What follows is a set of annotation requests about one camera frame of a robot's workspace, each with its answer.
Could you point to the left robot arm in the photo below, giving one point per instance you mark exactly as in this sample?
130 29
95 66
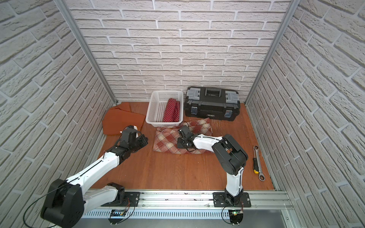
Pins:
68 200

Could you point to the red plaid skirt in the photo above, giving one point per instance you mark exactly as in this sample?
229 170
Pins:
166 137

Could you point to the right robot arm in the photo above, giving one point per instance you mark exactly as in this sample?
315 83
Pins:
228 152

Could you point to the right controller board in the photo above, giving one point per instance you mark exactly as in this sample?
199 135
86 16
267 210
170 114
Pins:
235 216

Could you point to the controller board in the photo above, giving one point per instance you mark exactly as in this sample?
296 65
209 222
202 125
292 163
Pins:
117 216
235 216

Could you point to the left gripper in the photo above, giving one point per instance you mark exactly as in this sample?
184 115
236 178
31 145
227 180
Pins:
139 141

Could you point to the orange skirt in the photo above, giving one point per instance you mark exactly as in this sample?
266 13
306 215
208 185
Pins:
118 117

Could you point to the aluminium mounting rail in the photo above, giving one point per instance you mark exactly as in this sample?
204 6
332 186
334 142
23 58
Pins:
206 200

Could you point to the black plastic toolbox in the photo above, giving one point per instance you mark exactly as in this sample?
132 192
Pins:
213 103

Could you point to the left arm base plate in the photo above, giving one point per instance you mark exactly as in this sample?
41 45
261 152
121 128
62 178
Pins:
125 199

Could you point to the left controller board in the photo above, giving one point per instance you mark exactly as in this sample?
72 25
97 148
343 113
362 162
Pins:
117 216

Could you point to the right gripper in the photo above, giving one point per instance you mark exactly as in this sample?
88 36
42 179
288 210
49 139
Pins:
180 145

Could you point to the red polka dot skirt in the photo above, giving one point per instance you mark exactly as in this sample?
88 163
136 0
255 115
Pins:
172 111

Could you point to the white plastic basket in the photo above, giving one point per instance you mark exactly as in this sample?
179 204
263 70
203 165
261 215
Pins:
157 105

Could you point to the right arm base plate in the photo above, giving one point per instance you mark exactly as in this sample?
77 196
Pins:
223 199

